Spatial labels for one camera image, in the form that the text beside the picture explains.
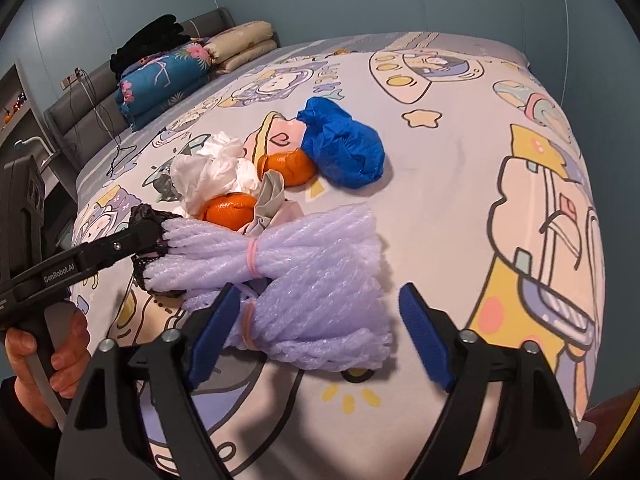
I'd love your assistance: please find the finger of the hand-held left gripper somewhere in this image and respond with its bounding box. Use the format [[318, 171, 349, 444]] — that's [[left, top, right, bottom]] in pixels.
[[0, 221, 164, 313]]

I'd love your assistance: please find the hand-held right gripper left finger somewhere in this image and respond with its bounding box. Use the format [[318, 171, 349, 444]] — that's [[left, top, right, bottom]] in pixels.
[[55, 282, 243, 480]]

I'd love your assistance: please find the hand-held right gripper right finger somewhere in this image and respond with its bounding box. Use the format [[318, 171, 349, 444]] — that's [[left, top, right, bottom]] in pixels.
[[398, 282, 583, 480]]

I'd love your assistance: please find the black mesh bag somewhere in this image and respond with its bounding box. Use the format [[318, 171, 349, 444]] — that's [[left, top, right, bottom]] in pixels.
[[129, 204, 190, 293]]

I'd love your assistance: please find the purple foam net bundle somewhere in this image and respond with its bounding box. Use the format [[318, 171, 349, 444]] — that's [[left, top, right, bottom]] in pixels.
[[145, 202, 378, 297], [182, 260, 394, 373]]

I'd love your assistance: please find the orange mandarin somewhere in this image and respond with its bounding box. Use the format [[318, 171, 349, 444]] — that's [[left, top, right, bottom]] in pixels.
[[257, 148, 319, 190], [201, 192, 259, 232]]

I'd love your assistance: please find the blue plastic bag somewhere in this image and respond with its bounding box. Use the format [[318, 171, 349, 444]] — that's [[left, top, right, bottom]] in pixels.
[[296, 96, 386, 190]]

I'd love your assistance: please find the person's left forearm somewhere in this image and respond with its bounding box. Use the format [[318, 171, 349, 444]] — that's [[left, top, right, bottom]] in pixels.
[[0, 375, 63, 480]]

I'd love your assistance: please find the person's left hand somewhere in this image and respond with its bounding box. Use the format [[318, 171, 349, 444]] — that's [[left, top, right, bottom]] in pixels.
[[5, 310, 93, 428]]

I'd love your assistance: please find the crumpled white tissue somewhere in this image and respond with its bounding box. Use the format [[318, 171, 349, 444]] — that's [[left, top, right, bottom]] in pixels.
[[170, 131, 262, 214]]

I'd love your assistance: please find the grey padded headboard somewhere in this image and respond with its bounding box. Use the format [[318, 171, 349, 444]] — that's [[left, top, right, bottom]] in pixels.
[[44, 7, 236, 173]]

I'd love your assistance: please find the crumpled grey wrapper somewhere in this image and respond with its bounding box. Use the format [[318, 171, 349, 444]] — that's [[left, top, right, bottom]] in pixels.
[[244, 170, 304, 237]]

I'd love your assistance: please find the folded blue floral blanket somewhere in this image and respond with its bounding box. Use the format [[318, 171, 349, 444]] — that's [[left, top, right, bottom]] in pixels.
[[116, 41, 214, 133]]

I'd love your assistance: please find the cartoon printed bed sheet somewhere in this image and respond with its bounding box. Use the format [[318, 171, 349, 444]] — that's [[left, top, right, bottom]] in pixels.
[[72, 31, 608, 480]]

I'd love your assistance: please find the black clothing pile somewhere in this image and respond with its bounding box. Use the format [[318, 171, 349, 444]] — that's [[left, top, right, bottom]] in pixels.
[[109, 15, 194, 81]]

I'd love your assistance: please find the beige pillow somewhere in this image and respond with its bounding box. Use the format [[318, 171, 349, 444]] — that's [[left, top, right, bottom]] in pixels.
[[215, 39, 279, 76], [202, 21, 275, 59]]

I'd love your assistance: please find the black cable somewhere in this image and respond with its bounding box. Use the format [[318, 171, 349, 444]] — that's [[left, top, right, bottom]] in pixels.
[[77, 66, 138, 178]]

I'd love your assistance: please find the white wall shelf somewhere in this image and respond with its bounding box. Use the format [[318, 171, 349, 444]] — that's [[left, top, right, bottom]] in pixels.
[[0, 62, 45, 147]]

